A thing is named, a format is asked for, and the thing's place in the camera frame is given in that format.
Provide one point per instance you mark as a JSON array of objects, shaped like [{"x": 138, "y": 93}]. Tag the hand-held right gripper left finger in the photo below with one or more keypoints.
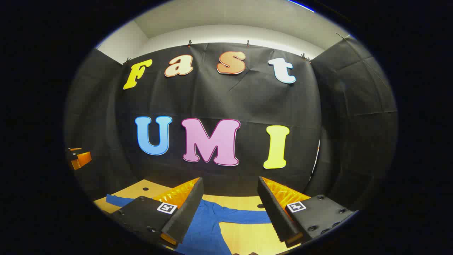
[{"x": 189, "y": 209}]

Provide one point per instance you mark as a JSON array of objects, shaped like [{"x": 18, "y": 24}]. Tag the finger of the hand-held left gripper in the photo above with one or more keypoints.
[{"x": 82, "y": 158}]

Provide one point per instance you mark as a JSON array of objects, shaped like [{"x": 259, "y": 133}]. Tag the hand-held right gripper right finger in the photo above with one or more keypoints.
[{"x": 274, "y": 209}]

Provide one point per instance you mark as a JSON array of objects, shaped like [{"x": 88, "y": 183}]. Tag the blue knit garment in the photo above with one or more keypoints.
[{"x": 205, "y": 226}]

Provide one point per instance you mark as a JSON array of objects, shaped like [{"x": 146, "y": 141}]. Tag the black backdrop cloth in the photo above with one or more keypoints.
[{"x": 247, "y": 102}]

